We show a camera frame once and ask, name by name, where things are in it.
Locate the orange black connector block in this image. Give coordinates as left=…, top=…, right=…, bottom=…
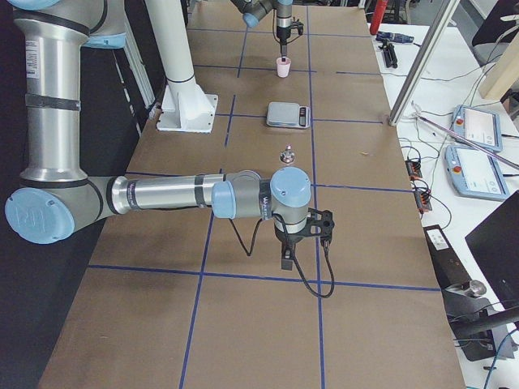
left=405, top=159, right=432, bottom=215

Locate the red cylinder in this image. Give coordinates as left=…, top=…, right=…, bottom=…
left=370, top=0, right=388, bottom=36

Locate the black small tripod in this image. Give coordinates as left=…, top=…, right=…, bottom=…
left=379, top=38, right=398, bottom=69

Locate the black monitor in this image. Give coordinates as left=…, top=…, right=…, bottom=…
left=465, top=192, right=519, bottom=308

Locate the far teach pendant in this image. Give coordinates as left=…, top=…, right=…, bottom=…
left=453, top=105, right=503, bottom=152

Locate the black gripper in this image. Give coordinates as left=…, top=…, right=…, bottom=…
left=274, top=227, right=308, bottom=270
left=277, top=26, right=292, bottom=55

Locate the aluminium frame post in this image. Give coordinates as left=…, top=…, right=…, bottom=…
left=388, top=0, right=460, bottom=126

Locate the wooden beam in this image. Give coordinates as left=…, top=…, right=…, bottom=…
left=479, top=35, right=519, bottom=100

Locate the near teach pendant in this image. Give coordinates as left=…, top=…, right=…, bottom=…
left=444, top=145, right=510, bottom=201

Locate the black box with label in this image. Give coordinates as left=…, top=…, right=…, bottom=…
left=423, top=224, right=471, bottom=289

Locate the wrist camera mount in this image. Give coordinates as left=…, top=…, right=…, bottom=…
left=300, top=208, right=335, bottom=247
left=290, top=17, right=304, bottom=36

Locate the digital kitchen scale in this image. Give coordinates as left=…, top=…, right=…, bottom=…
left=266, top=101, right=311, bottom=129

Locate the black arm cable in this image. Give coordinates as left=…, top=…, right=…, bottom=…
left=229, top=210, right=336, bottom=300

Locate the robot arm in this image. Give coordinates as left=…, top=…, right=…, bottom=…
left=231, top=0, right=294, bottom=58
left=5, top=1, right=315, bottom=270

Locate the teach pendant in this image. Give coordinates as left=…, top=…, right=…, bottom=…
left=444, top=145, right=510, bottom=201
left=453, top=105, right=503, bottom=152

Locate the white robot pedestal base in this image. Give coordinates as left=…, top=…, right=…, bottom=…
left=146, top=0, right=218, bottom=133

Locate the glass sauce dispenser bottle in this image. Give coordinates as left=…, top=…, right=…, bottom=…
left=280, top=144, right=295, bottom=165

